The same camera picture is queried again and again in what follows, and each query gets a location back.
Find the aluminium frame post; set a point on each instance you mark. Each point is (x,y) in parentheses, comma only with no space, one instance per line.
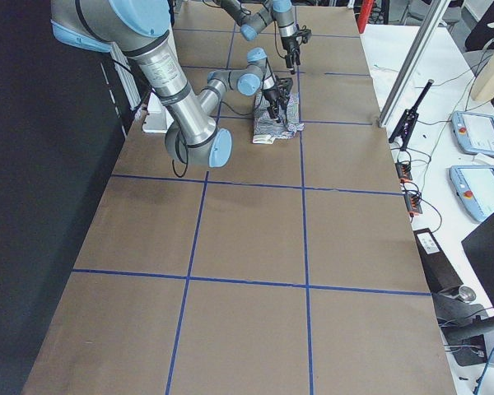
(425,32)

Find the orange black usb hub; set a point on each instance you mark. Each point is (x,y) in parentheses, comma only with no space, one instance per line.
(403,169)

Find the black camera stand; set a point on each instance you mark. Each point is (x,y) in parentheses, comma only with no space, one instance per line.
(407,122)

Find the navy white striped polo shirt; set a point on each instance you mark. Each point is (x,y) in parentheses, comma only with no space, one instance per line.
(267,130)

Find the lower teach pendant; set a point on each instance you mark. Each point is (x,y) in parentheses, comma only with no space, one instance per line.
(474,185)

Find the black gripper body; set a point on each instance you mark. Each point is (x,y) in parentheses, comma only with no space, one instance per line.
(289,45)
(270,94)

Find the black box with label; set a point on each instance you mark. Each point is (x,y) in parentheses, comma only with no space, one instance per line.
(438,270)

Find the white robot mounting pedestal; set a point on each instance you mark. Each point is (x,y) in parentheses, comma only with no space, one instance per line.
(158,119)

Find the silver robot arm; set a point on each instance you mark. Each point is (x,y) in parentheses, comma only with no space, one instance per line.
(141,29)
(279,12)

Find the teach pendant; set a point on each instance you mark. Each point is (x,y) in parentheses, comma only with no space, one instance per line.
(474,185)
(474,132)

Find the upper teach pendant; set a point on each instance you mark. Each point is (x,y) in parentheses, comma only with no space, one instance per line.
(474,132)

